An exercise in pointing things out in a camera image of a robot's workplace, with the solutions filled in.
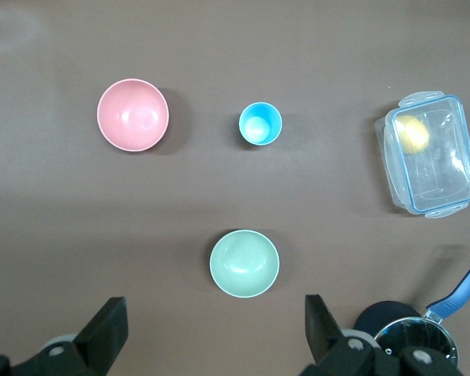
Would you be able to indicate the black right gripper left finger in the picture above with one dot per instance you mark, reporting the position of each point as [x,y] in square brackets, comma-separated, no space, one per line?
[105,333]

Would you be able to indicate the green bowl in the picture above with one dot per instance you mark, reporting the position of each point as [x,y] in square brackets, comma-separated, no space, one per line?
[244,263]

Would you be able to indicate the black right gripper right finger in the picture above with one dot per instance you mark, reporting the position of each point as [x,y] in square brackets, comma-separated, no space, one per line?
[321,333]

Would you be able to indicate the pink bowl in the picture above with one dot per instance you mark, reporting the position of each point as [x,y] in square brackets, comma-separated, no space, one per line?
[133,114]

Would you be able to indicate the clear plastic lidded container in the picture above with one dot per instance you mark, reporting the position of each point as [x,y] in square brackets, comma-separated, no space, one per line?
[446,176]

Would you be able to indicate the light blue cup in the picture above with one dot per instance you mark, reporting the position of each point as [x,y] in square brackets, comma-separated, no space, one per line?
[260,124]

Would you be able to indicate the glass saucepan lid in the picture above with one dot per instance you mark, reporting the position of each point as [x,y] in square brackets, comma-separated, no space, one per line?
[415,335]

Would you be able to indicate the yellow lemon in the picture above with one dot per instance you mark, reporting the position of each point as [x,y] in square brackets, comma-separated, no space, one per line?
[413,135]

